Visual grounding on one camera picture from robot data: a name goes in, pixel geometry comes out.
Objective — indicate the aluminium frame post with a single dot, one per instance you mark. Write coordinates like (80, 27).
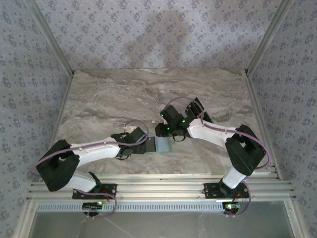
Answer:
(52, 37)
(267, 37)

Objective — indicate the aluminium table side rail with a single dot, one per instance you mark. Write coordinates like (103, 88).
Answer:
(60, 111)
(258, 111)

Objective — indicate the aluminium lower frame bar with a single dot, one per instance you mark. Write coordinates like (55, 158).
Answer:
(296, 220)
(24, 220)

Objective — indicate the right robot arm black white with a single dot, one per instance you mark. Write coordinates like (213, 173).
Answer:
(210, 134)

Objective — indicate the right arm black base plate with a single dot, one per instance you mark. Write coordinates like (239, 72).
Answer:
(210, 189)

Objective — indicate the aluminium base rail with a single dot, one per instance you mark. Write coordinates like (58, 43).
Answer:
(161, 189)

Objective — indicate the green card holder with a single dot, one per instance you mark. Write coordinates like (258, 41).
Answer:
(162, 145)

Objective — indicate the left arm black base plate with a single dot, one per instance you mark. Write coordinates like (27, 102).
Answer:
(112, 189)

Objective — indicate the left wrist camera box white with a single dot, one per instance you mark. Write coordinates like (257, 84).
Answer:
(130, 128)

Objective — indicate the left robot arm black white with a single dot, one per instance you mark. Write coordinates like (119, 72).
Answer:
(99, 152)

